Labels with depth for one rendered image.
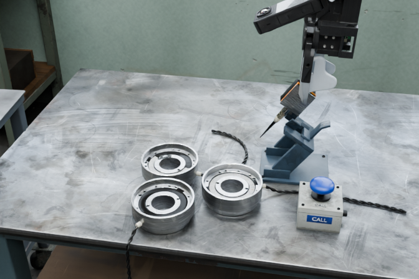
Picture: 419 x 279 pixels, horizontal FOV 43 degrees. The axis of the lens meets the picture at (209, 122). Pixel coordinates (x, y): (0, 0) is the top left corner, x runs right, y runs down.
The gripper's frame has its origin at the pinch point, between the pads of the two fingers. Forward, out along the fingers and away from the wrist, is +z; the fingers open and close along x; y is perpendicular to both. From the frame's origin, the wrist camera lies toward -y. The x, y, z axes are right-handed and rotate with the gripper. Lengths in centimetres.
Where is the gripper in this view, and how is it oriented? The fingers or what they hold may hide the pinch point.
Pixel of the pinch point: (301, 91)
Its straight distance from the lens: 95.3
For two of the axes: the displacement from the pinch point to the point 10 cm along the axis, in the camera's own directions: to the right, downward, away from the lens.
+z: -0.3, 8.5, 5.2
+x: 1.6, -5.1, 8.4
